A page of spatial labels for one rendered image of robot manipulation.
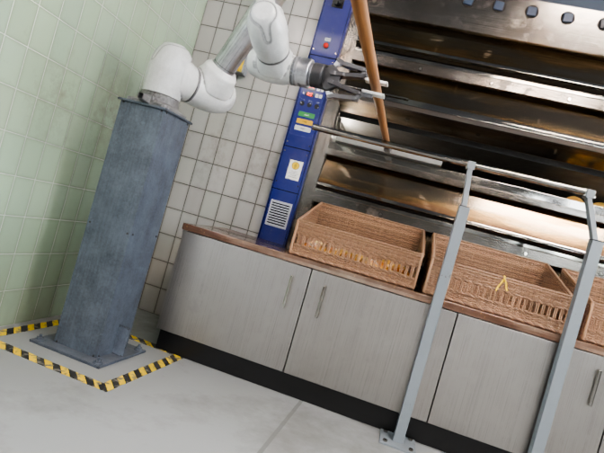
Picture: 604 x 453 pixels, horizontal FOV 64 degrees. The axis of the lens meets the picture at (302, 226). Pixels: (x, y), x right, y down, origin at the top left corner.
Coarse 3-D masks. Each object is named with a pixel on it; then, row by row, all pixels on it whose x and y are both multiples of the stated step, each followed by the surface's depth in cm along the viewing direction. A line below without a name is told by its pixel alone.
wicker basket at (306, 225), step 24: (312, 216) 237; (336, 216) 251; (360, 216) 250; (312, 240) 249; (336, 240) 206; (360, 240) 204; (384, 240) 245; (408, 240) 244; (336, 264) 205; (360, 264) 204; (384, 264) 202; (408, 264) 200; (408, 288) 200
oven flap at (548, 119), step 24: (384, 72) 257; (408, 96) 250; (432, 96) 249; (456, 96) 248; (480, 96) 246; (504, 96) 245; (504, 120) 238; (528, 120) 239; (552, 120) 237; (576, 120) 236; (600, 120) 235
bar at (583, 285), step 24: (384, 144) 216; (480, 168) 207; (576, 192) 200; (456, 216) 189; (456, 240) 186; (576, 288) 179; (432, 312) 187; (576, 312) 177; (432, 336) 186; (576, 336) 176; (408, 384) 188; (552, 384) 177; (408, 408) 187; (552, 408) 177; (384, 432) 193
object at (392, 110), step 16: (352, 112) 260; (368, 112) 254; (400, 112) 242; (416, 112) 236; (432, 112) 234; (416, 128) 254; (432, 128) 248; (448, 128) 242; (464, 128) 237; (480, 128) 231; (496, 128) 228; (496, 144) 243; (512, 144) 238; (528, 144) 232; (544, 144) 227; (560, 144) 223; (576, 144) 221; (560, 160) 239; (576, 160) 233; (592, 160) 228
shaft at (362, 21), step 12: (360, 0) 91; (360, 12) 95; (360, 24) 101; (360, 36) 107; (372, 36) 110; (372, 48) 114; (372, 60) 121; (372, 72) 129; (372, 84) 140; (384, 108) 169; (384, 120) 183; (384, 132) 201
